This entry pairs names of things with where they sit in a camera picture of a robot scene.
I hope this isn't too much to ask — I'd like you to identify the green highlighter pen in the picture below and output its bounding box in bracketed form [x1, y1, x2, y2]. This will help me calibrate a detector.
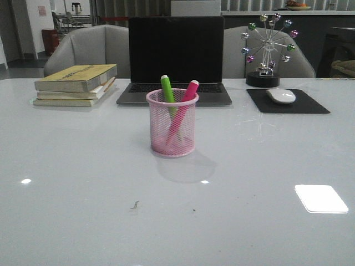
[160, 75, 178, 122]

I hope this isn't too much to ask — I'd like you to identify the grey left armchair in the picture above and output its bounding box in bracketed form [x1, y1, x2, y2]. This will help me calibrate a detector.
[44, 25, 130, 78]

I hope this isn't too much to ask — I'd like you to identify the ferris wheel desk ornament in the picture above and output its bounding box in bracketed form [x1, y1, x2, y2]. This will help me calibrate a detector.
[241, 13, 282, 88]

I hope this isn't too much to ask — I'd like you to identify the pink highlighter pen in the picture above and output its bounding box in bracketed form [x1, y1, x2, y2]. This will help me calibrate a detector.
[166, 80, 199, 145]

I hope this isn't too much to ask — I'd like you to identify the grey armchair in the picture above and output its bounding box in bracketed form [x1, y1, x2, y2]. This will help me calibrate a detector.
[222, 26, 316, 78]
[44, 25, 130, 78]

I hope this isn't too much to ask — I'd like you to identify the fruit bowl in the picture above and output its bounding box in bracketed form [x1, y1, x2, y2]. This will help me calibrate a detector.
[286, 0, 311, 11]

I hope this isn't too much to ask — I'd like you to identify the grey right armchair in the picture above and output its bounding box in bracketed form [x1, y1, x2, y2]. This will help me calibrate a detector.
[222, 26, 316, 78]

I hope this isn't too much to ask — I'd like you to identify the pink mesh pen holder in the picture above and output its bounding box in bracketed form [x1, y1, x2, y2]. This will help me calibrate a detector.
[146, 89, 199, 157]

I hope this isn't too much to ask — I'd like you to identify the white middle book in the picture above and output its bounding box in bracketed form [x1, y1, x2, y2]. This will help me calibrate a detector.
[37, 77, 116, 100]

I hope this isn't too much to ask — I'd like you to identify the yellow top book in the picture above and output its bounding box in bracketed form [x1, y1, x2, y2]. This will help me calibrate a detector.
[34, 64, 117, 93]

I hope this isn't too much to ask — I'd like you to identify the grey open laptop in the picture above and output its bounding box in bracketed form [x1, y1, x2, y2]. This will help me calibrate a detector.
[116, 16, 232, 106]

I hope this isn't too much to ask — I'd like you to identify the red bin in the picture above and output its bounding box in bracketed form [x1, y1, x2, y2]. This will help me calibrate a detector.
[42, 29, 59, 56]

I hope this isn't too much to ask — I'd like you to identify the bottom book yellow spine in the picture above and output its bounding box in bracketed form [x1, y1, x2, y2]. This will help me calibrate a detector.
[32, 84, 116, 107]

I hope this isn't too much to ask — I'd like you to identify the black mouse pad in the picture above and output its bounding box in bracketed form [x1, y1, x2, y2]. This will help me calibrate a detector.
[246, 89, 331, 114]

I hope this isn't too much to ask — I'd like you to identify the white computer mouse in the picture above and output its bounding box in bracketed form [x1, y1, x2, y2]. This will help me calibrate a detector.
[266, 88, 296, 104]

